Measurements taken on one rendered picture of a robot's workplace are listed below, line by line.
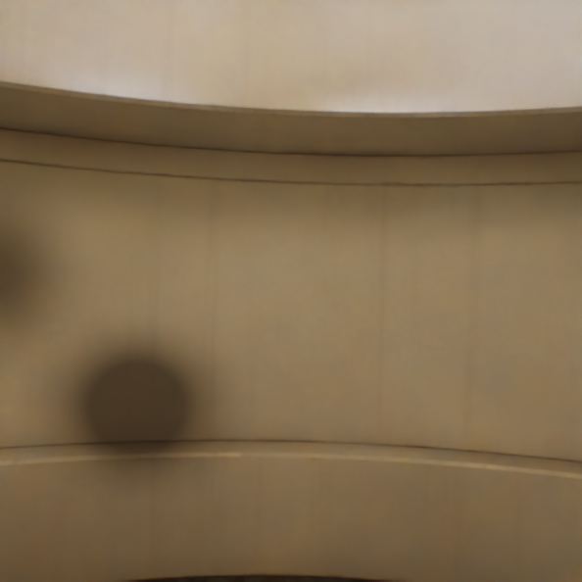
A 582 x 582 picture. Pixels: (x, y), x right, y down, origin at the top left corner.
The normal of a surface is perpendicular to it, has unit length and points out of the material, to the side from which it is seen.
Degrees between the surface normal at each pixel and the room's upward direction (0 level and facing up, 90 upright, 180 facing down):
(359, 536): 90
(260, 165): 90
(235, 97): 90
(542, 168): 90
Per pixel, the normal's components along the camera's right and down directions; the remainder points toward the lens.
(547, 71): -0.23, -0.02
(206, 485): 0.11, -0.01
